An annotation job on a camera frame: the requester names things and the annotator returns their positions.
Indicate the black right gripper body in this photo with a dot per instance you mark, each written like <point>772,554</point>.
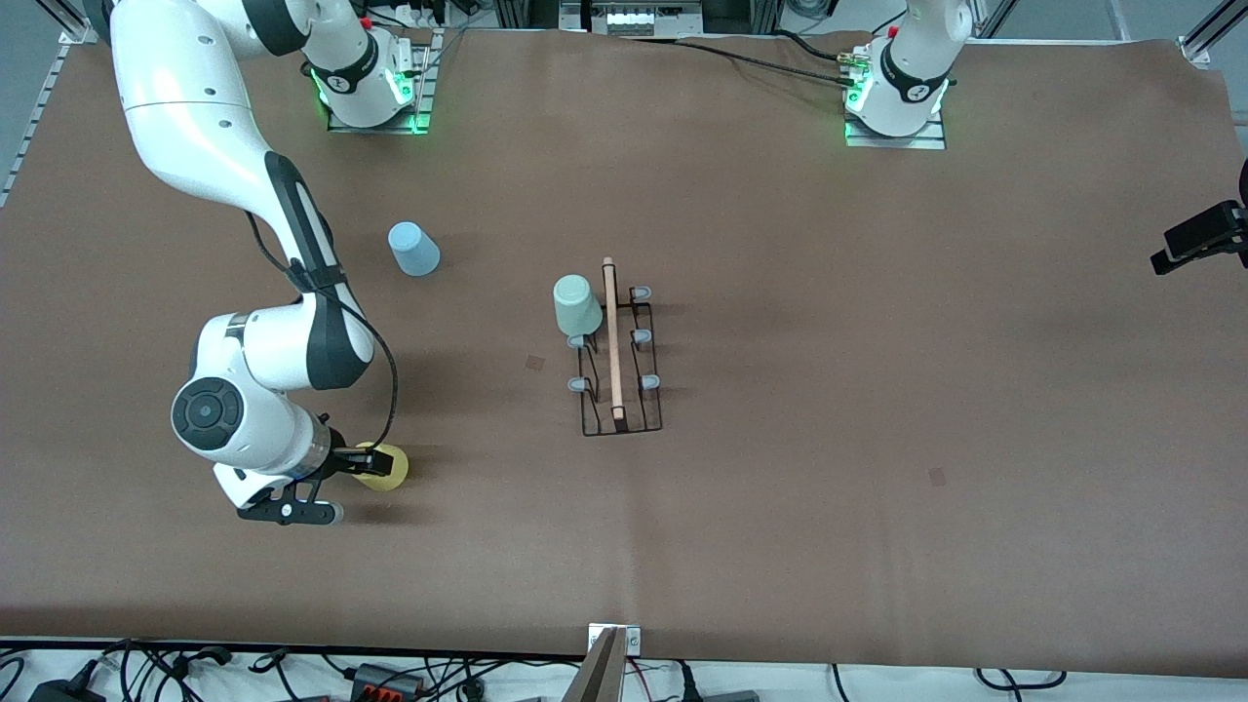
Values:
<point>340,460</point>

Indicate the yellow plastic cup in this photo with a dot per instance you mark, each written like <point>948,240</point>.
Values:
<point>398,463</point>

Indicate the mint green plastic cup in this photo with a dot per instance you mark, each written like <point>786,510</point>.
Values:
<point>577,307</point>

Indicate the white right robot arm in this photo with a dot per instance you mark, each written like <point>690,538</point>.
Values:
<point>185,127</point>

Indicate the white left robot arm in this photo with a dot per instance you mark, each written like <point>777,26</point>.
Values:
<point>912,58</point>

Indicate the light blue plastic cup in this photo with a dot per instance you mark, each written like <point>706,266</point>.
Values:
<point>414,252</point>

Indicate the black orange connector block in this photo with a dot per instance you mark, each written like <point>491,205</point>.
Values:
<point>385,680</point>

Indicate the brown table mat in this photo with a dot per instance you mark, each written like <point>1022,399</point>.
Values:
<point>682,536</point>

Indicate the black power adapter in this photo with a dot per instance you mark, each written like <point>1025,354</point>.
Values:
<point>63,692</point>

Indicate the white power strip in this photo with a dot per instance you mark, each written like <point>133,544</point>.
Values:
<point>424,15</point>

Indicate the white electronic device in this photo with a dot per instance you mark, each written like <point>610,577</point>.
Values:
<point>643,19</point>

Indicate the aluminium profile rail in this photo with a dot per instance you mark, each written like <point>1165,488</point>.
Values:
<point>994,18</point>
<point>39,107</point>
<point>1209,34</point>

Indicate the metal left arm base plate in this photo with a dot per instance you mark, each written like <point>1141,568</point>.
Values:
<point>907,142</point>

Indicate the grey camera mount pole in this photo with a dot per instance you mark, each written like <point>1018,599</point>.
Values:
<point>597,678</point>

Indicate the small metal bracket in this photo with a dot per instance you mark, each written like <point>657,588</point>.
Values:
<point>632,641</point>

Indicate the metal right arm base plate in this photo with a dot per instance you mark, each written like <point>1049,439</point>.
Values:
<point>425,107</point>

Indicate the aluminium frame rack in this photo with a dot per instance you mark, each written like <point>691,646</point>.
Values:
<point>526,12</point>

